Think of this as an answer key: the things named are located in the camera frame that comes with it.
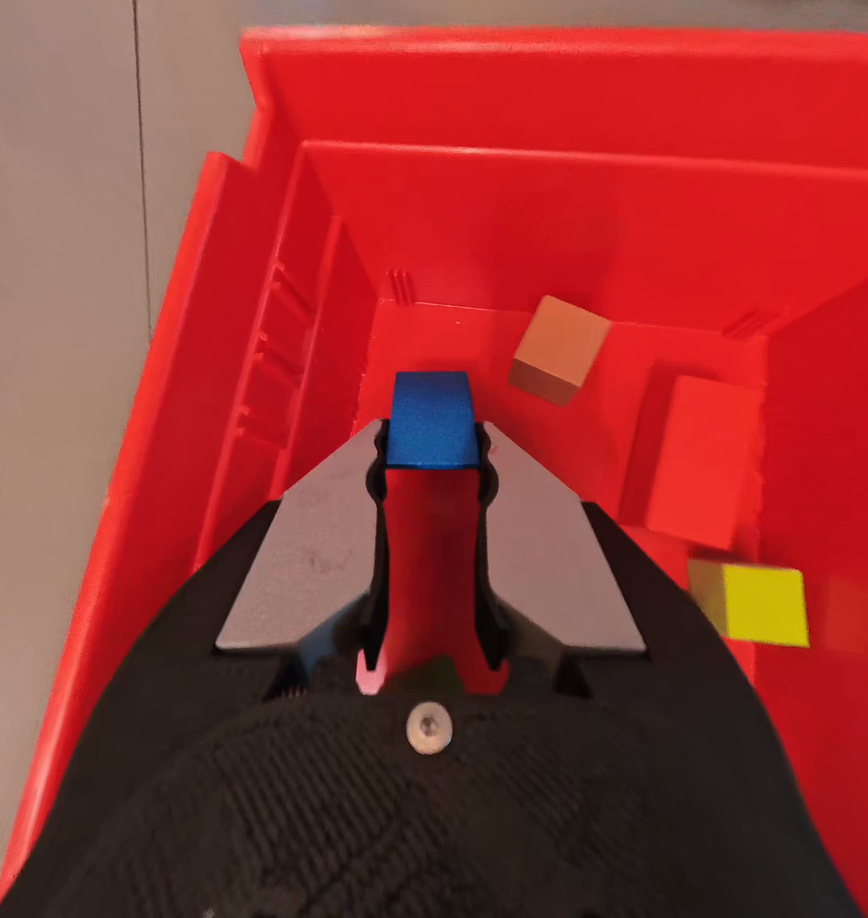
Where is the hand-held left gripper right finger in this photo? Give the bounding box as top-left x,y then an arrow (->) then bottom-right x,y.
474,422 -> 648,673

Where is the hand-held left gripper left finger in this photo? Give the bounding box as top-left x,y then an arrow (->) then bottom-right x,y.
216,419 -> 393,697

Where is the red plastic bin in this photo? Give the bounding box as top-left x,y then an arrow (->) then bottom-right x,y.
0,25 -> 868,918

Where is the red rectangular wooden block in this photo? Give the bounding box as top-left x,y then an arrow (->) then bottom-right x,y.
619,374 -> 766,552

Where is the yellow wooden block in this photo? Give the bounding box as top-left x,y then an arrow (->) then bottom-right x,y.
687,558 -> 811,648

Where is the dark blue wooden cube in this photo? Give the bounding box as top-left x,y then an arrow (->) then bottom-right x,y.
385,371 -> 481,472

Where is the natural wooden block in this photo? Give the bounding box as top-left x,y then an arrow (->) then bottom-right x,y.
507,295 -> 613,407

